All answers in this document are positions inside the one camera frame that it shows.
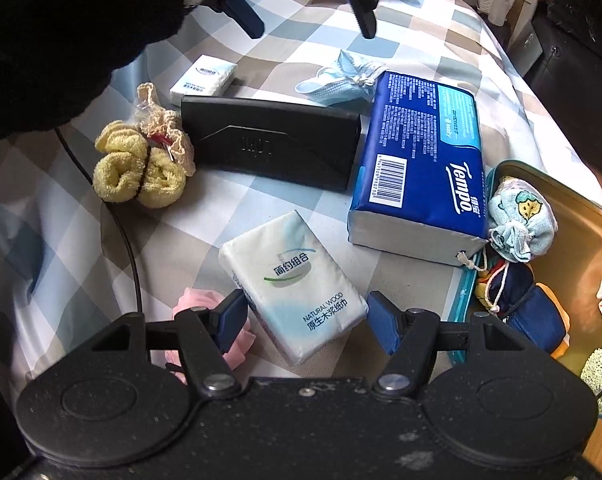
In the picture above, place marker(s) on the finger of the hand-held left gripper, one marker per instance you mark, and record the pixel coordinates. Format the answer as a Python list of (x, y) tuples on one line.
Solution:
[(363, 5), (243, 15)]

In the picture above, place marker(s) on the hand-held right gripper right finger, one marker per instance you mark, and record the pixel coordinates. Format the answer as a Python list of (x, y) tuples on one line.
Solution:
[(385, 325)]

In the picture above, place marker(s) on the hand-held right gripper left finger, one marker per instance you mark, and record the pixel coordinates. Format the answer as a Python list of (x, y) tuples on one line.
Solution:
[(231, 317)]

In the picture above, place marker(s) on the checkered blanket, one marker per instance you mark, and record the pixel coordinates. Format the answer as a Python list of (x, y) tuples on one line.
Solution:
[(56, 240)]

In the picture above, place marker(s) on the black case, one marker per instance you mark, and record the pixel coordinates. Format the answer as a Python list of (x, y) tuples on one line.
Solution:
[(271, 145)]

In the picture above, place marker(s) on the black leather sofa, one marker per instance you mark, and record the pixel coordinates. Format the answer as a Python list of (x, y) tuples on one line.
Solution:
[(581, 60)]

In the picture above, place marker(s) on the small white tissue packet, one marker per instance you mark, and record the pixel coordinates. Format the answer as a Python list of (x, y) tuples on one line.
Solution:
[(203, 80)]

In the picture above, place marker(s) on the blue face mask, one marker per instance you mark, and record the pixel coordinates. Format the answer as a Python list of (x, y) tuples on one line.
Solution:
[(341, 77)]

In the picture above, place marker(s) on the yellow towel bundle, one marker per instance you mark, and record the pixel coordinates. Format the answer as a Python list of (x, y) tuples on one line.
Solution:
[(126, 170)]

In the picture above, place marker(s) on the blue tissue pack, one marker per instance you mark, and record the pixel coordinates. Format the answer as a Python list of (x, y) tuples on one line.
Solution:
[(416, 160)]

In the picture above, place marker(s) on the printed light blue cloth bundle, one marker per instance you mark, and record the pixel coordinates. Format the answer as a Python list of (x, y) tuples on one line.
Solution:
[(526, 220)]

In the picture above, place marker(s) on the grey board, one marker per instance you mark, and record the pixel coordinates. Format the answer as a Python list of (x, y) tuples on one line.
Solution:
[(528, 47)]

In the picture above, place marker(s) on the beige crochet cloth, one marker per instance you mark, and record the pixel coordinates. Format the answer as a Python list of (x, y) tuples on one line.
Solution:
[(173, 125)]

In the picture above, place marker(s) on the person's left hand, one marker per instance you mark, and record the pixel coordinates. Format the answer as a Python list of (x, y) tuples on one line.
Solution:
[(71, 35)]

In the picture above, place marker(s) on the navy orange cloth bundle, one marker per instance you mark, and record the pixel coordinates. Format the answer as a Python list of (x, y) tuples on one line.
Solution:
[(526, 310)]

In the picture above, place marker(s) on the white tissue pack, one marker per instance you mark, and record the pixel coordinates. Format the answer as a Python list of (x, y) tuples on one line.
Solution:
[(291, 280)]

